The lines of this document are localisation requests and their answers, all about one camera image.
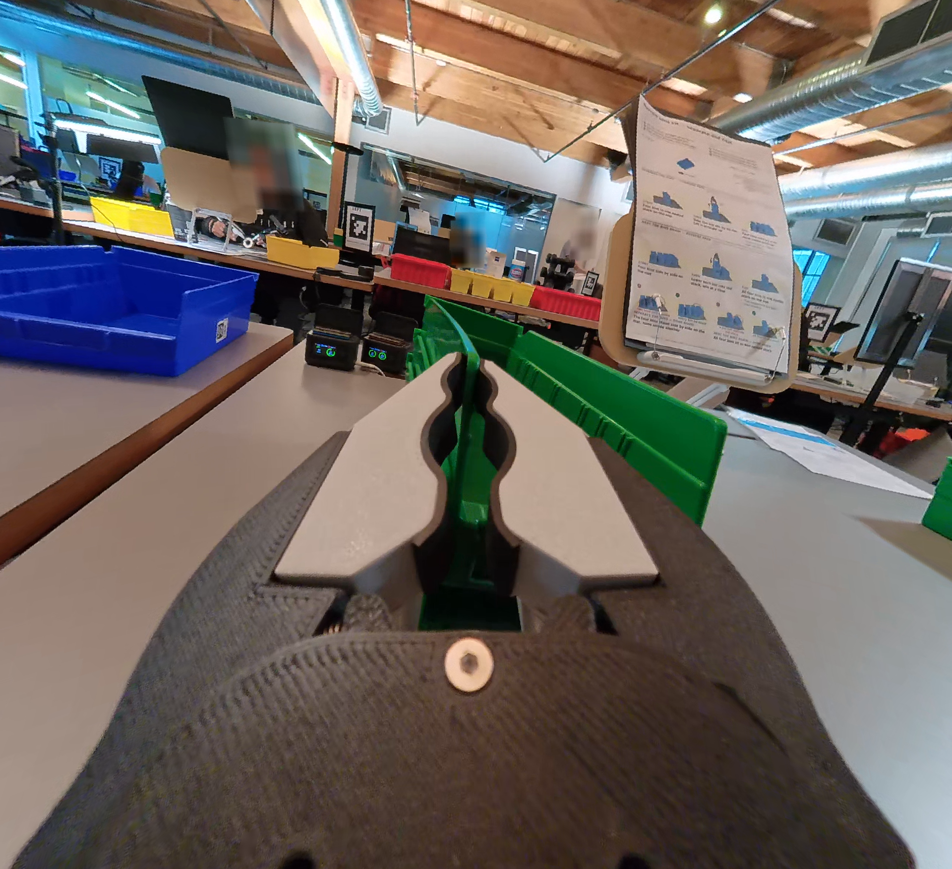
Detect grey monitor on stand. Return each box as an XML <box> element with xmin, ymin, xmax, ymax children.
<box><xmin>840</xmin><ymin>258</ymin><xmax>952</xmax><ymax>448</ymax></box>

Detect blue plastic bin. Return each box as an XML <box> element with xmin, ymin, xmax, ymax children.
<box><xmin>0</xmin><ymin>244</ymin><xmax>260</xmax><ymax>378</ymax></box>

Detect black-white marker sign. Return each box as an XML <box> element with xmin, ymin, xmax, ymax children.
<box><xmin>342</xmin><ymin>202</ymin><xmax>375</xmax><ymax>256</ymax></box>

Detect red plastic bin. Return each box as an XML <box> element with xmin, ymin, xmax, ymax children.
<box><xmin>530</xmin><ymin>287</ymin><xmax>602</xmax><ymax>322</ymax></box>
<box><xmin>389</xmin><ymin>253</ymin><xmax>452</xmax><ymax>290</ymax></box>

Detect silver spiral air duct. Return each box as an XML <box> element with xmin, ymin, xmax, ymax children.
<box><xmin>283</xmin><ymin>0</ymin><xmax>384</xmax><ymax>117</ymax></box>

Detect black display panel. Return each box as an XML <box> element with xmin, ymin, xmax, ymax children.
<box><xmin>141</xmin><ymin>75</ymin><xmax>238</xmax><ymax>155</ymax></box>

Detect green plastic bin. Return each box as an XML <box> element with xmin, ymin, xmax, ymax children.
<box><xmin>921</xmin><ymin>456</ymin><xmax>952</xmax><ymax>543</ymax></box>
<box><xmin>405</xmin><ymin>295</ymin><xmax>728</xmax><ymax>631</ymax></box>

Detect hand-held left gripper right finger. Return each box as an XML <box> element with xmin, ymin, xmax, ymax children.
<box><xmin>478</xmin><ymin>358</ymin><xmax>661</xmax><ymax>601</ymax></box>

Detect yellow plastic bin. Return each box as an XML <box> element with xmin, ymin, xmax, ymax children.
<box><xmin>89</xmin><ymin>196</ymin><xmax>176</xmax><ymax>239</ymax></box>
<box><xmin>265</xmin><ymin>235</ymin><xmax>341</xmax><ymax>270</ymax></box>

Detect grey desk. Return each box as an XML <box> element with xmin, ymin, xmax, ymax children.
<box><xmin>0</xmin><ymin>341</ymin><xmax>952</xmax><ymax>869</ymax></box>
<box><xmin>0</xmin><ymin>322</ymin><xmax>295</xmax><ymax>565</ymax></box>

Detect cardboard poster stand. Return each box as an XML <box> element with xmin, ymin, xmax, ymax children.
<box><xmin>598</xmin><ymin>94</ymin><xmax>804</xmax><ymax>409</ymax></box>

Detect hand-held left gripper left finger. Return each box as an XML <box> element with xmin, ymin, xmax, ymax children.
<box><xmin>274</xmin><ymin>351</ymin><xmax>468</xmax><ymax>619</ymax></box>

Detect black dumbbells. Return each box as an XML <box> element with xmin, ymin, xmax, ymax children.
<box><xmin>546</xmin><ymin>253</ymin><xmax>590</xmax><ymax>294</ymax></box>

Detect white printed papers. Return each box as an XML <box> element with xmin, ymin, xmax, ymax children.
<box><xmin>732</xmin><ymin>406</ymin><xmax>934</xmax><ymax>500</ymax></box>

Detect wooden background desk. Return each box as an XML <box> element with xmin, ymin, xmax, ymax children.
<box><xmin>0</xmin><ymin>196</ymin><xmax>376</xmax><ymax>293</ymax></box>
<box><xmin>372</xmin><ymin>267</ymin><xmax>603</xmax><ymax>331</ymax></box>

